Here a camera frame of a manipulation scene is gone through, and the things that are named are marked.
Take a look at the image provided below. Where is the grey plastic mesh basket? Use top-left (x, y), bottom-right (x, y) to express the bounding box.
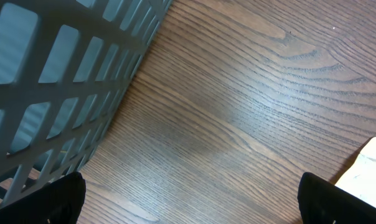
top-left (0, 0), bottom-right (171, 209)

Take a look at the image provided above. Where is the beige pet treat bag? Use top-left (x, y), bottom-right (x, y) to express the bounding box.
top-left (335, 137), bottom-right (376, 208)

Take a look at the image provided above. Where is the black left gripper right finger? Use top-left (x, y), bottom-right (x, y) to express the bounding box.
top-left (298, 172), bottom-right (376, 224)

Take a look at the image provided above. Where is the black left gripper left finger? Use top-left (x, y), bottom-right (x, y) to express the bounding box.
top-left (0, 172), bottom-right (86, 224)

